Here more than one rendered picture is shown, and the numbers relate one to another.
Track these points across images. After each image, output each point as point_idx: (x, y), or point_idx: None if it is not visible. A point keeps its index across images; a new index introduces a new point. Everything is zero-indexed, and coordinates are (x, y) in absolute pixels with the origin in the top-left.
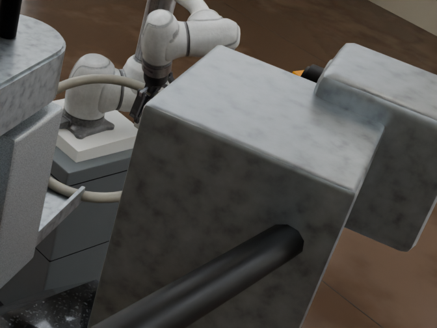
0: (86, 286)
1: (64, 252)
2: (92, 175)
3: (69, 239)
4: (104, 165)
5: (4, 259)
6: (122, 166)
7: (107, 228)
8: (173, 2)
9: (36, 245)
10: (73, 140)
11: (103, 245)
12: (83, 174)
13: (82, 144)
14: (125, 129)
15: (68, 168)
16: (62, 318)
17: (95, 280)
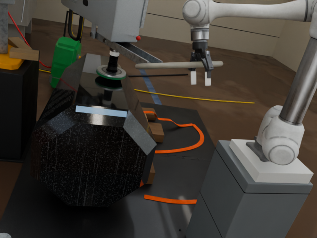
0: (125, 106)
1: (203, 194)
2: (223, 156)
3: (206, 189)
4: (228, 157)
5: (100, 20)
6: (234, 171)
7: (218, 212)
8: (303, 67)
9: (123, 54)
10: (243, 141)
11: (213, 223)
12: (221, 148)
13: (239, 142)
14: (262, 165)
15: (221, 140)
16: (111, 95)
17: (127, 109)
